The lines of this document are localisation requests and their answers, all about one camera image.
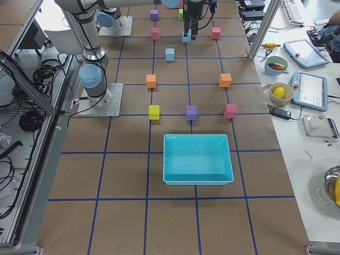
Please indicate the pink foam block left-near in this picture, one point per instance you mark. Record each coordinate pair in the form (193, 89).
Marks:
(155, 33)

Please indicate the green foam block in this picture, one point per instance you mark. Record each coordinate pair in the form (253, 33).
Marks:
(180, 14)

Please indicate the teach pendant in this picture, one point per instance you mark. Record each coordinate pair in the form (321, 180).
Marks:
(305, 54)
(309, 90)

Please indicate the yellow screwdriver handle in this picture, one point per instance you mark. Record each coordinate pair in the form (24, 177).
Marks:
(270, 45)

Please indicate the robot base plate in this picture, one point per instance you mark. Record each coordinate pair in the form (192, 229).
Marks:
(109, 27)
(102, 106)

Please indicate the black power adapter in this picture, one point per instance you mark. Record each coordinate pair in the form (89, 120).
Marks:
(283, 114)

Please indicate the white keyboard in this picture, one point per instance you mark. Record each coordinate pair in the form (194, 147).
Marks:
(292, 13)

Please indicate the scissors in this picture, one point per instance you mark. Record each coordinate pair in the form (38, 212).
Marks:
(267, 53)

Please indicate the orange foam block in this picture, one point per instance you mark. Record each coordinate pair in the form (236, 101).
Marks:
(151, 81)
(225, 80)

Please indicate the green bowl with fruit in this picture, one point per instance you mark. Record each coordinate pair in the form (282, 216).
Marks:
(275, 65)

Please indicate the yellow lemon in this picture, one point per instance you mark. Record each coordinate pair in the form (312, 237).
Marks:
(279, 92)

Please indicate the light blue foam block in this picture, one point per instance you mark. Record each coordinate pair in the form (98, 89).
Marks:
(170, 54)

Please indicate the aluminium frame post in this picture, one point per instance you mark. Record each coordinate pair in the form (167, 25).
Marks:
(266, 22)

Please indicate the kitchen scale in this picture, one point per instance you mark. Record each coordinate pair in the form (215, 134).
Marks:
(320, 127)

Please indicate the orange foam block near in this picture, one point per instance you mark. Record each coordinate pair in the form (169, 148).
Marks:
(151, 81)

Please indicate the yellow foam block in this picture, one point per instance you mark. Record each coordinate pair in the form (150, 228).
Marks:
(154, 112)

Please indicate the purple foam block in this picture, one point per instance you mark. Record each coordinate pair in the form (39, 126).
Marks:
(191, 112)
(154, 15)

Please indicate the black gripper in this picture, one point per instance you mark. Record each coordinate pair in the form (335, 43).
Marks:
(193, 9)

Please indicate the steel bowl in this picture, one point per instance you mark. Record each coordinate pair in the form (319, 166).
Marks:
(331, 184)

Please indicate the beige bowl with lemon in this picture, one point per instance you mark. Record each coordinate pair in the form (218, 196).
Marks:
(288, 94)

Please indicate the orange foam block far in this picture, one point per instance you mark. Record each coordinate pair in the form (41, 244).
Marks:
(225, 80)

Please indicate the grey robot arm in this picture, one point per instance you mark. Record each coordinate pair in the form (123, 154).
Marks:
(115, 13)
(93, 75)

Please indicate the teal plastic bin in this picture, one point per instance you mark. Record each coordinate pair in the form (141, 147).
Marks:
(197, 159)

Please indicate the teach pendant near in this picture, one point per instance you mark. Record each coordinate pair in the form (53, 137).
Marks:
(309, 90)

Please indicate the teach pendant far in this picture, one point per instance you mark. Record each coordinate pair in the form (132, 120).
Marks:
(305, 54)

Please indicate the pink foam block left-far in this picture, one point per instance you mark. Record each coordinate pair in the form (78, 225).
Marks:
(215, 33)

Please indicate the purple foam block far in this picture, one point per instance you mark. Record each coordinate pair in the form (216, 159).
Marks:
(154, 15)

